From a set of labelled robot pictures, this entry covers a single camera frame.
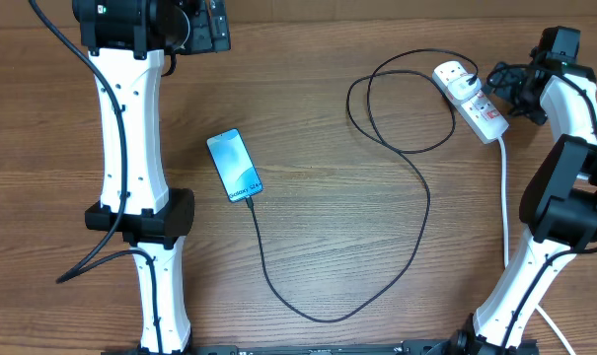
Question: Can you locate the Galaxy smartphone blue screen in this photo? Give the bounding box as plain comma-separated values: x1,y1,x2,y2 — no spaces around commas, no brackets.
206,128,263,202

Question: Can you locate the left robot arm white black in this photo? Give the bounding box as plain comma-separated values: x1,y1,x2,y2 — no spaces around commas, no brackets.
72,0,231,354

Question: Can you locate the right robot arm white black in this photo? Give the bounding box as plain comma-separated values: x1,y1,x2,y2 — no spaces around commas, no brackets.
431,26,597,354

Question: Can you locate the white USB charger plug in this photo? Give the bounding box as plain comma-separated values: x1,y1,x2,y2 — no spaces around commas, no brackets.
447,74,482,104

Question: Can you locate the white power strip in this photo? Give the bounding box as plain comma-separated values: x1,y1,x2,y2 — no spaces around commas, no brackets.
432,61,509,144

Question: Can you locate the white power strip cord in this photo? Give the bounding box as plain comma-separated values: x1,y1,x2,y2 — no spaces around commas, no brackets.
496,136,578,355

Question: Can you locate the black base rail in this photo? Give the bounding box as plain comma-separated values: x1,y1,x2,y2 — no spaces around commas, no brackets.
100,339,541,355

